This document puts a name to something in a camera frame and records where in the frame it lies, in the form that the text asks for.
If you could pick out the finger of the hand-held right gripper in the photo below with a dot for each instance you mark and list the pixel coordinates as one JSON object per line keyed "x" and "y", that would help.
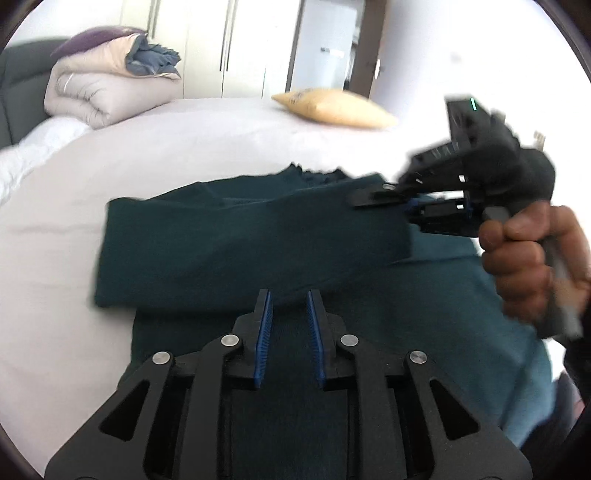
{"x": 374, "y": 197}
{"x": 438, "y": 220}

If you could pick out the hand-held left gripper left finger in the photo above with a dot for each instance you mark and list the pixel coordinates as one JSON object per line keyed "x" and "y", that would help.
{"x": 263, "y": 337}

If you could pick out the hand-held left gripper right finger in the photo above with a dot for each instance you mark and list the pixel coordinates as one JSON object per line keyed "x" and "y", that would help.
{"x": 315, "y": 341}

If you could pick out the dark green garment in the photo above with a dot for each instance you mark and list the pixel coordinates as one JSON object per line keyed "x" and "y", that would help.
{"x": 231, "y": 240}

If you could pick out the person's right hand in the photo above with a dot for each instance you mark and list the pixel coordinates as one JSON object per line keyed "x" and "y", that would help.
{"x": 517, "y": 258}

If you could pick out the yellow pillow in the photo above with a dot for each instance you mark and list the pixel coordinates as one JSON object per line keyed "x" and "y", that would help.
{"x": 337, "y": 108}

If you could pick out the brown wooden door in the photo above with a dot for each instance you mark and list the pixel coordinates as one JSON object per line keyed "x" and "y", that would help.
{"x": 369, "y": 41}

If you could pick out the bed with pale sheet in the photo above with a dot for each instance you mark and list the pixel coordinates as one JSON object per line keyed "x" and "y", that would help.
{"x": 184, "y": 138}

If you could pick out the cream wardrobe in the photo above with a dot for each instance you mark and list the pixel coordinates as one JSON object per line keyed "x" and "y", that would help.
{"x": 207, "y": 46}

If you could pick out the blue-grey folded blanket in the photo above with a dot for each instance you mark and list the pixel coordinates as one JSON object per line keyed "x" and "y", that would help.
{"x": 152, "y": 57}

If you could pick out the folded beige duvet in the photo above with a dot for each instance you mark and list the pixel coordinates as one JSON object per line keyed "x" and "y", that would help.
{"x": 92, "y": 92}

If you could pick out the white pillow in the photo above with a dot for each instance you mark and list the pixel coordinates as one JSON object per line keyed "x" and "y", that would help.
{"x": 32, "y": 147}

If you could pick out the purple pillow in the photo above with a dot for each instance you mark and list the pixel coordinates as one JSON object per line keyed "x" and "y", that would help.
{"x": 97, "y": 39}

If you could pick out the grey upholstered headboard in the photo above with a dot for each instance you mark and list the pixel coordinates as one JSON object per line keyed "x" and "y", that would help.
{"x": 18, "y": 83}

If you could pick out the dark door frame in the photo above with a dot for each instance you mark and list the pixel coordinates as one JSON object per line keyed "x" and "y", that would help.
{"x": 295, "y": 46}

